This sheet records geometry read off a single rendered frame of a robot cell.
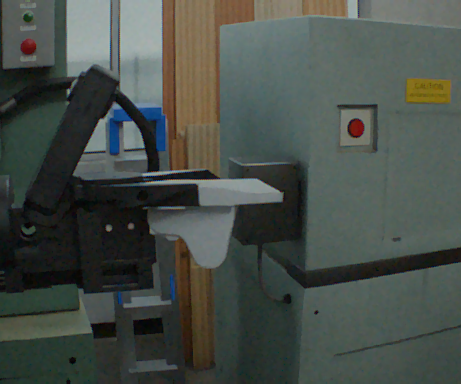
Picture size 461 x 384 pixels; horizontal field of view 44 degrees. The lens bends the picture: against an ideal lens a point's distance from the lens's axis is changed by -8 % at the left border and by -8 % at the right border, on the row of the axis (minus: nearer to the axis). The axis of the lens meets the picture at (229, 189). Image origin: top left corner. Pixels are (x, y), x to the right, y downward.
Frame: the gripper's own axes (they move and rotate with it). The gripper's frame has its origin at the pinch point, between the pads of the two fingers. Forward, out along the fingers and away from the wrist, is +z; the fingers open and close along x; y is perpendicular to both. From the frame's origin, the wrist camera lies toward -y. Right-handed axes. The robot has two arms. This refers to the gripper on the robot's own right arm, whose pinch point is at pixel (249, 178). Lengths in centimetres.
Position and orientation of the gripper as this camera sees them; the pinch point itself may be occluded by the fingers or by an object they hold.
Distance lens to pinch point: 48.3
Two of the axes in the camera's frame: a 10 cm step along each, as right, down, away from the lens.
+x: 2.9, 0.8, -9.5
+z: 9.6, -0.7, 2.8
